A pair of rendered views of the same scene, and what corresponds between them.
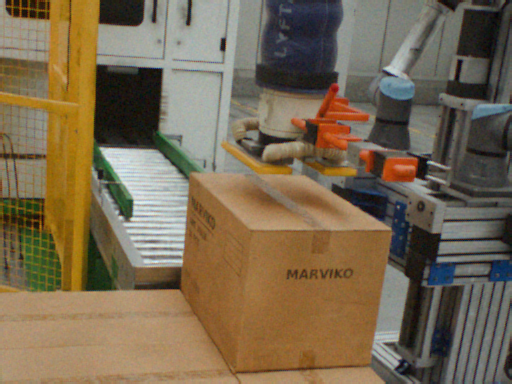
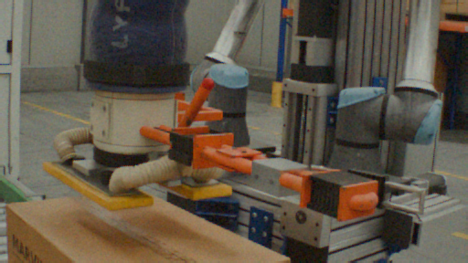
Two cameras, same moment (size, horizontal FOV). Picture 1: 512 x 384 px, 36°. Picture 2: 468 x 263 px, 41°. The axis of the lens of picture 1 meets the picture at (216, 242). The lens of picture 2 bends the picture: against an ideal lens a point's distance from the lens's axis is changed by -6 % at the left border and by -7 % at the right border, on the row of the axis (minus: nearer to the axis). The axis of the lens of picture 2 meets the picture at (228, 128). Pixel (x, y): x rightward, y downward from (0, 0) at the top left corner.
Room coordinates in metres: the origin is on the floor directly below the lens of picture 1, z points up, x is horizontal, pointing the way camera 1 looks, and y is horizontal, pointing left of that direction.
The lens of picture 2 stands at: (0.85, 0.11, 1.42)
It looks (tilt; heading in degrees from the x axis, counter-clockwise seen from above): 10 degrees down; 340
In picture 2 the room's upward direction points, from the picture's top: 4 degrees clockwise
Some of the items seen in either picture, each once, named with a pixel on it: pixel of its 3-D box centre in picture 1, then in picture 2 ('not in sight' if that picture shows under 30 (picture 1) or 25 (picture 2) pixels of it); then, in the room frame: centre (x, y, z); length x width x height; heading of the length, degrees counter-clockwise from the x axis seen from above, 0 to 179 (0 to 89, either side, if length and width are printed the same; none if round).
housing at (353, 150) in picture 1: (364, 154); (279, 176); (1.79, -0.32, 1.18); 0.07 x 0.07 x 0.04; 18
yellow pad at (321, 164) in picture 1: (316, 153); (168, 168); (2.26, -0.26, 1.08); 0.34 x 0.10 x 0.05; 18
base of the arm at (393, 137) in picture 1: (390, 132); (226, 126); (2.74, -0.56, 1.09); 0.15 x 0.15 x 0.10
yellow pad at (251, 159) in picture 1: (255, 151); (92, 175); (2.20, -0.08, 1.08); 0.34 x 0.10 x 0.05; 18
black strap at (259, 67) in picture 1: (296, 75); (137, 69); (2.23, -0.18, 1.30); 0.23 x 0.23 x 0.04
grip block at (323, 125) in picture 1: (326, 133); (200, 146); (1.99, -0.25, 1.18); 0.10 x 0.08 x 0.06; 108
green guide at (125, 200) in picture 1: (94, 164); not in sight; (3.93, 0.66, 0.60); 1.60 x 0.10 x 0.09; 18
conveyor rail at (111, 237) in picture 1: (92, 201); not in sight; (3.58, 0.60, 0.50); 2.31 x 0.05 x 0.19; 18
